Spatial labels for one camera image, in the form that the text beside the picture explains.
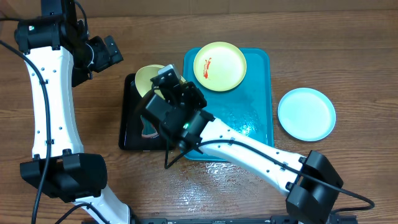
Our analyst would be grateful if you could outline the yellow plate top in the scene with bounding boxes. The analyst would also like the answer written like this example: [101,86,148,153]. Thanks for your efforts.
[193,42,247,92]

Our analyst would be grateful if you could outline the yellow plate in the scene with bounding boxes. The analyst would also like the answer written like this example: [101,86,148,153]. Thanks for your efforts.
[193,42,247,92]
[134,64,187,100]

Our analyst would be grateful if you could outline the green and red sponge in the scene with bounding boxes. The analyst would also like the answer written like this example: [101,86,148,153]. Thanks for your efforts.
[141,116,159,139]

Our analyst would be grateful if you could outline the light blue plate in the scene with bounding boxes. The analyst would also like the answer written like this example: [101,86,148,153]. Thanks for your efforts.
[277,88,336,142]

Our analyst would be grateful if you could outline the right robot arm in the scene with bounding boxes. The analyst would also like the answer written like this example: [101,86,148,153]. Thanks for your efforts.
[138,65,343,223]

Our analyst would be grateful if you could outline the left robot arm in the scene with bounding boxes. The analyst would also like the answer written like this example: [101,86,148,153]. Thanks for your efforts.
[15,0,134,223]

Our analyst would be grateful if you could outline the black rectangular tray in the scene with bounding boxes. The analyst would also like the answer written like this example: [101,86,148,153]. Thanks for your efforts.
[119,73,167,151]

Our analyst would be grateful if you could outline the teal plastic tray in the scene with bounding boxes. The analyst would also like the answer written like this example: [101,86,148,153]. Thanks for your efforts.
[183,48,274,146]

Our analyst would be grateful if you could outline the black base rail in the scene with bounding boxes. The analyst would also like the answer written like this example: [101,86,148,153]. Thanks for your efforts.
[137,215,358,224]

